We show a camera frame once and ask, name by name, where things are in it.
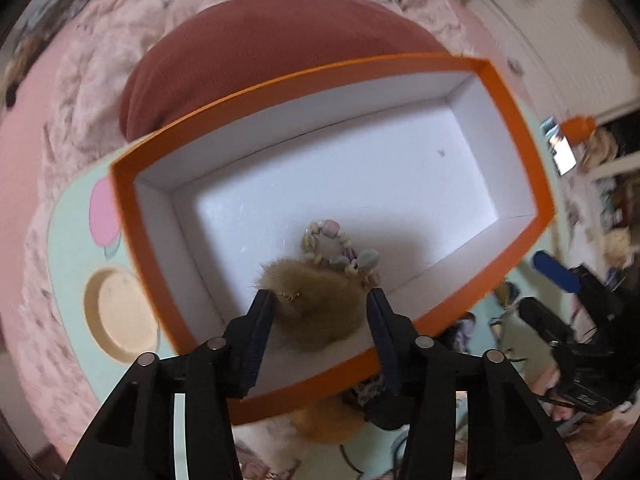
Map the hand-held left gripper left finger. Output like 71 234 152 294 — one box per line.
65 287 277 480

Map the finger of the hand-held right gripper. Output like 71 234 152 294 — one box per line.
517 297 575 347
532 251 601 297

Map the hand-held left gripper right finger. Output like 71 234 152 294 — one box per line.
365 287 583 480

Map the tan fluffy pom-pom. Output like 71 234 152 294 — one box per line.
260 257 368 348

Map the pastel bead bracelet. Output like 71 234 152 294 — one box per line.
300 218 382 288

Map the peach fluffy pom-pom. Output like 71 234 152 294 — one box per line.
292 395 368 444

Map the orange cardboard box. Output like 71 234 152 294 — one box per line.
111 52 556 426

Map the smartphone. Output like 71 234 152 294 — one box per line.
542 116 578 176

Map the cartoon print lap table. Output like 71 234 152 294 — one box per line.
47 110 601 480

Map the red cushion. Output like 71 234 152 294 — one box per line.
120 0 448 143

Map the pink floral blanket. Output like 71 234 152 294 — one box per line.
7 0 481 461

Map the black cable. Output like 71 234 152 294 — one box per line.
339 439 367 477

